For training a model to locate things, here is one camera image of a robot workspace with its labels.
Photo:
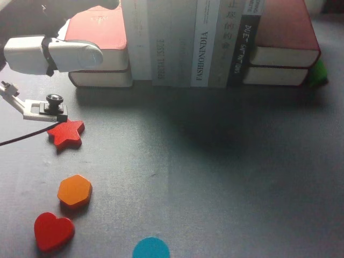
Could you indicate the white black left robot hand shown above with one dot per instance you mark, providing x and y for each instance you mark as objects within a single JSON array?
[{"x": 35, "y": 55}]

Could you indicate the white fashion magazine book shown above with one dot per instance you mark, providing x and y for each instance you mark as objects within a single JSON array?
[{"x": 204, "y": 40}]

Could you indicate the red hardcover book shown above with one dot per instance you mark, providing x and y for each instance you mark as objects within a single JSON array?
[
  {"x": 285, "y": 24},
  {"x": 102, "y": 79},
  {"x": 274, "y": 76}
]

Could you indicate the red book with gold emblem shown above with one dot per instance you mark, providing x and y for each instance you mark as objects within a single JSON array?
[{"x": 102, "y": 29}]

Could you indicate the red star block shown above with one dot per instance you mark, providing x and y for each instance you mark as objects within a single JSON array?
[{"x": 65, "y": 133}]

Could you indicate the grey special issue book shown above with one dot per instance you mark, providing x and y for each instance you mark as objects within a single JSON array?
[{"x": 161, "y": 53}]

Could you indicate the orange hexagon block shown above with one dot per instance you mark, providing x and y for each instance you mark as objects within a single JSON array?
[{"x": 74, "y": 189}]

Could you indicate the plain grey book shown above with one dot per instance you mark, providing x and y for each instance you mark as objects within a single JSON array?
[{"x": 182, "y": 48}]

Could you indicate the red heart block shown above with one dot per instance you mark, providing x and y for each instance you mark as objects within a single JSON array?
[{"x": 52, "y": 231}]

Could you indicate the grey book with chinese title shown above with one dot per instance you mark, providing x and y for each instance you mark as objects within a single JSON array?
[{"x": 224, "y": 45}]

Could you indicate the grey table cloth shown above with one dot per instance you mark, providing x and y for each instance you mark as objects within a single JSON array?
[{"x": 215, "y": 174}]

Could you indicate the blue round block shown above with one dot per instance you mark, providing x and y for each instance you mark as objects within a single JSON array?
[{"x": 150, "y": 248}]

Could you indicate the green toy block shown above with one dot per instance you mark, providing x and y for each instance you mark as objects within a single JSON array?
[{"x": 318, "y": 74}]

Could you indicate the wrist camera on white bracket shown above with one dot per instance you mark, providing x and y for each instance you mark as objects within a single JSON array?
[{"x": 55, "y": 99}]

